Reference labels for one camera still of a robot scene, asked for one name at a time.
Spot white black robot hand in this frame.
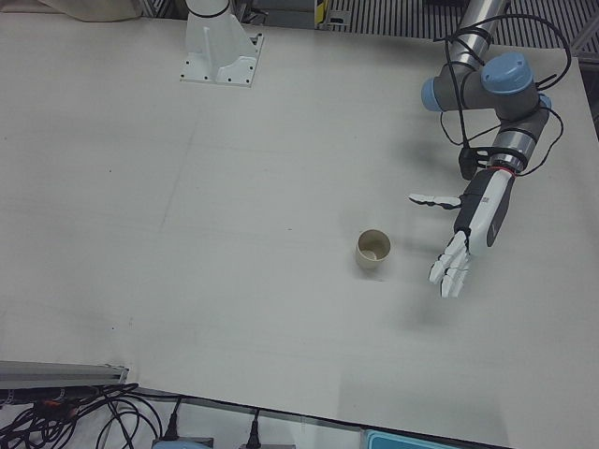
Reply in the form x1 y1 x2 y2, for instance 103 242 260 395
407 168 516 299

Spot plain beige cup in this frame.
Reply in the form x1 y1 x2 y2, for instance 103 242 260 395
354 229 392 281

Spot light blue plastic box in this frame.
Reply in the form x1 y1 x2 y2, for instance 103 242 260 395
364 429 474 449

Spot black power strip orange switches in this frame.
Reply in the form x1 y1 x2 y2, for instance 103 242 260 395
27 390 95 415

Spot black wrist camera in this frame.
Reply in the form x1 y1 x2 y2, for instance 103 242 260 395
460 147 492 181

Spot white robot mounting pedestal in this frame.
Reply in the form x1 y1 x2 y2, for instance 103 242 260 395
180 0 265 89

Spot black power plug cord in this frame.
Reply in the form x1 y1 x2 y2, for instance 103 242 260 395
247 409 263 445
166 397 184 441

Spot aluminium profile post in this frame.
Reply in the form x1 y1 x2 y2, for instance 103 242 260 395
0 359 130 389

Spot tangled black cables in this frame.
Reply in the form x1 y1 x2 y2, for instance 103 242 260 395
0 383 183 449

